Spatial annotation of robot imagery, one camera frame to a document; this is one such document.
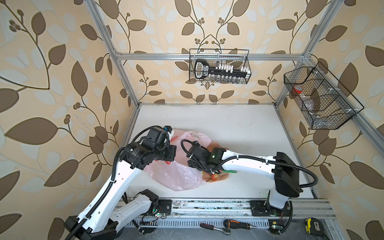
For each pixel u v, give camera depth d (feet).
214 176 2.58
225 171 2.62
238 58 2.99
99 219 1.22
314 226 2.19
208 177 2.64
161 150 1.74
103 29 2.63
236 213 2.42
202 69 2.77
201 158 1.95
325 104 2.40
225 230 2.21
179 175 2.14
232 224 2.23
